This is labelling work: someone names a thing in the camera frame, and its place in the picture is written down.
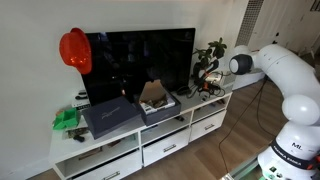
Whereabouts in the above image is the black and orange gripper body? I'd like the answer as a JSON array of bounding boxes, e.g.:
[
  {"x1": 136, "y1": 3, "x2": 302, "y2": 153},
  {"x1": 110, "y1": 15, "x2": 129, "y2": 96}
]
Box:
[{"x1": 197, "y1": 72, "x2": 222, "y2": 92}]

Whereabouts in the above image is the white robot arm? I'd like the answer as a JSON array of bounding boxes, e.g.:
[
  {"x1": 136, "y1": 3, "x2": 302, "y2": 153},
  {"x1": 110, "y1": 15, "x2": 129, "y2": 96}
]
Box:
[{"x1": 198, "y1": 44, "x2": 320, "y2": 180}]

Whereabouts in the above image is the black glasses pouch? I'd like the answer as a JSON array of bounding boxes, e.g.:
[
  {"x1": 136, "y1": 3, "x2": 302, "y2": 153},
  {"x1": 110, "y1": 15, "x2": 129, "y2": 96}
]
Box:
[{"x1": 176, "y1": 86, "x2": 191, "y2": 96}]

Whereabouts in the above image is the green potted plant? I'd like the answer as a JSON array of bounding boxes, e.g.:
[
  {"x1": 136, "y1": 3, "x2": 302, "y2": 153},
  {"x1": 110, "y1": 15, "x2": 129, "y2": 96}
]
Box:
[{"x1": 193, "y1": 38, "x2": 227, "y2": 80}]

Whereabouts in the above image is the brown cardboard insert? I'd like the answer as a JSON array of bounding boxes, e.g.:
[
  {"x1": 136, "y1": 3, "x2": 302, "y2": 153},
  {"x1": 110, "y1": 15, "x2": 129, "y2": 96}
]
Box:
[{"x1": 139, "y1": 80, "x2": 167, "y2": 103}]

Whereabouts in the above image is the open dark blue box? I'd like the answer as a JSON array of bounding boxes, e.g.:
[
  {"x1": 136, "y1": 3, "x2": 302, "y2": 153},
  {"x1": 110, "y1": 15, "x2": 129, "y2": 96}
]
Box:
[{"x1": 136, "y1": 92, "x2": 181, "y2": 126}]

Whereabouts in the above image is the black flat screen television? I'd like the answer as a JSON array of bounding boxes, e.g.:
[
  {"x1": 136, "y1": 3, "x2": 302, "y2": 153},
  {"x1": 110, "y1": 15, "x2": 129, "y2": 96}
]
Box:
[{"x1": 82, "y1": 28, "x2": 196, "y2": 105}]

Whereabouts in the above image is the dark blue box lid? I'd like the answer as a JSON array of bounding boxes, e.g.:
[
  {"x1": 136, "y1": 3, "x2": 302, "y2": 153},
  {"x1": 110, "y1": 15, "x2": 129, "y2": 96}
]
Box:
[{"x1": 82, "y1": 96, "x2": 141, "y2": 139}]

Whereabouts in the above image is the white tv stand cabinet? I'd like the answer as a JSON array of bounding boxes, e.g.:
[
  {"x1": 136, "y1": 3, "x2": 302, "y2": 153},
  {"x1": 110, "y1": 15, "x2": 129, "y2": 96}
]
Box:
[{"x1": 49, "y1": 88, "x2": 232, "y2": 180}]

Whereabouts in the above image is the small black white device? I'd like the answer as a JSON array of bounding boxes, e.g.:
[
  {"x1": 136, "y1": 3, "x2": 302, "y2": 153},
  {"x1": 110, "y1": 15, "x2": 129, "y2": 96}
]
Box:
[{"x1": 71, "y1": 90, "x2": 90, "y2": 110}]

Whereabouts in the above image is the green plastic box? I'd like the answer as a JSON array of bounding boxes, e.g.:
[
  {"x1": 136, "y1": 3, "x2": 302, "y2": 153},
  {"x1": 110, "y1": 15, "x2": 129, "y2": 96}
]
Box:
[{"x1": 53, "y1": 108, "x2": 79, "y2": 130}]

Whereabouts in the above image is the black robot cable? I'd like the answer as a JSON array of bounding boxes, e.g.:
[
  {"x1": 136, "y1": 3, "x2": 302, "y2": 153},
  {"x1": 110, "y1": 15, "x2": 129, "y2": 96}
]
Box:
[{"x1": 218, "y1": 78, "x2": 278, "y2": 174}]

